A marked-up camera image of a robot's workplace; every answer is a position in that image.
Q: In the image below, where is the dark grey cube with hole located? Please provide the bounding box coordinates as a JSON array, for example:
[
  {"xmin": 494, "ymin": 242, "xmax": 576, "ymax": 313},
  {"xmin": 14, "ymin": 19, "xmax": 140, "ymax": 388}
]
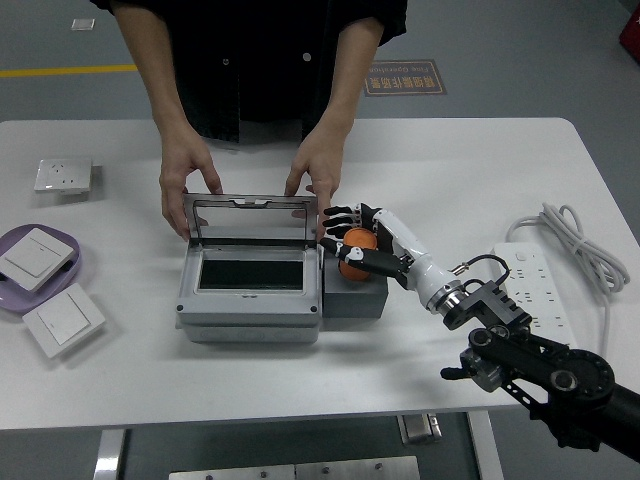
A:
[{"xmin": 322, "ymin": 244, "xmax": 390, "ymax": 320}]

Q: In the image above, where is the steel base plate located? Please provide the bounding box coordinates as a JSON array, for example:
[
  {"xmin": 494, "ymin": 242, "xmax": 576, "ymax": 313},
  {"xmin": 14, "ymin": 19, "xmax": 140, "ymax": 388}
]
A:
[
  {"xmin": 168, "ymin": 464, "xmax": 297, "ymax": 480},
  {"xmin": 294, "ymin": 455, "xmax": 421, "ymax": 480}
]

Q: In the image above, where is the white power strip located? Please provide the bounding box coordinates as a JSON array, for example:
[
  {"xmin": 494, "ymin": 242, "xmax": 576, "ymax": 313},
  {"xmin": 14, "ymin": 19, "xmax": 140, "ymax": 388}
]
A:
[{"xmin": 487, "ymin": 242, "xmax": 581, "ymax": 351}]

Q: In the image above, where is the white power strip cord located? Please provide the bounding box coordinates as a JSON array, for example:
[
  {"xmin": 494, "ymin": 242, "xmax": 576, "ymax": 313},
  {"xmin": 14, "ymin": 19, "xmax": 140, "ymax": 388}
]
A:
[{"xmin": 505, "ymin": 202, "xmax": 632, "ymax": 351}]

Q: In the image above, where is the person's right hand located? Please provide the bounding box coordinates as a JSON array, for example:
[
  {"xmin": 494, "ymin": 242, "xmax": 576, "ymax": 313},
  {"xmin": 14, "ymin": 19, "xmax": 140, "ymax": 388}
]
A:
[{"xmin": 158, "ymin": 127, "xmax": 225, "ymax": 244}]

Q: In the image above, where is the red object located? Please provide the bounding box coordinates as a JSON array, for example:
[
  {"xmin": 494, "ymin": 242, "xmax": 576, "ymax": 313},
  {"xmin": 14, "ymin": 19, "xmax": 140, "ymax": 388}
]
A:
[{"xmin": 618, "ymin": 9, "xmax": 640, "ymax": 51}]

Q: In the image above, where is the purple tray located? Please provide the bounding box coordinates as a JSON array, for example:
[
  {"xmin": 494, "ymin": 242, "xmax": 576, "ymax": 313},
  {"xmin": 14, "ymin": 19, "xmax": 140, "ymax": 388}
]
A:
[{"xmin": 0, "ymin": 223, "xmax": 83, "ymax": 315}]

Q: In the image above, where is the white wall socket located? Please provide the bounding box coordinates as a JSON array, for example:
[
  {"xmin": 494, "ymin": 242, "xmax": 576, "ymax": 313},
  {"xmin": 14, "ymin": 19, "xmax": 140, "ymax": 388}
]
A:
[{"xmin": 33, "ymin": 157, "xmax": 96, "ymax": 194}]

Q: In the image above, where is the orange cylinder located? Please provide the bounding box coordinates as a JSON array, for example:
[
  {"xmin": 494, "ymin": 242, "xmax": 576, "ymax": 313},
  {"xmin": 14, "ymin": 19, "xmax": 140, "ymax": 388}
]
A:
[{"xmin": 337, "ymin": 228, "xmax": 379, "ymax": 282}]

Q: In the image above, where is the metal bracket under table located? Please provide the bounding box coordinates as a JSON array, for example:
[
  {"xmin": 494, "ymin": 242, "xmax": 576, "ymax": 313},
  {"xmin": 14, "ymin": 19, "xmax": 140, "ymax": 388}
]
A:
[{"xmin": 397, "ymin": 412, "xmax": 444, "ymax": 445}]

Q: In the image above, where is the person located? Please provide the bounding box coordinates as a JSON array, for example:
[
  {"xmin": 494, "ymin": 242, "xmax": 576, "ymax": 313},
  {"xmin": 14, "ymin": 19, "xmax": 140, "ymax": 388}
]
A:
[{"xmin": 89, "ymin": 0, "xmax": 409, "ymax": 144}]

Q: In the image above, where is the person's left hand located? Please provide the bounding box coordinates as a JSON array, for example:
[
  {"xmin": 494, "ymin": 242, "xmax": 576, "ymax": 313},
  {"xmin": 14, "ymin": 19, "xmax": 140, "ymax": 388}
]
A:
[{"xmin": 283, "ymin": 127, "xmax": 352, "ymax": 240}]

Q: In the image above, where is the grey junction box clear lid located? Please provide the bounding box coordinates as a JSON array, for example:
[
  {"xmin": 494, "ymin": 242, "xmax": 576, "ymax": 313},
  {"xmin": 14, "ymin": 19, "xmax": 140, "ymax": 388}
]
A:
[{"xmin": 175, "ymin": 193, "xmax": 321, "ymax": 344}]

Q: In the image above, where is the white wall switch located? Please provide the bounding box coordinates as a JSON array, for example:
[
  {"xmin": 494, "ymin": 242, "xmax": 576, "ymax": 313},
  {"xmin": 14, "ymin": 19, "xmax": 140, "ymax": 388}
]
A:
[
  {"xmin": 0, "ymin": 225, "xmax": 77, "ymax": 294},
  {"xmin": 21, "ymin": 283, "xmax": 107, "ymax": 359}
]

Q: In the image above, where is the white table leg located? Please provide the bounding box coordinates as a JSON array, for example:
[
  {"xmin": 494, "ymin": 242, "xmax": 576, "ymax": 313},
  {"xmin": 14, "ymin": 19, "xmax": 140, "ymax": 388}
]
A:
[{"xmin": 464, "ymin": 410, "xmax": 504, "ymax": 480}]

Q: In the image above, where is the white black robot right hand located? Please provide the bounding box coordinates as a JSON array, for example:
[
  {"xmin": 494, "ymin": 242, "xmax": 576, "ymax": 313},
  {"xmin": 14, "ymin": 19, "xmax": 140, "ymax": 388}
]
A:
[{"xmin": 319, "ymin": 202, "xmax": 456, "ymax": 316}]

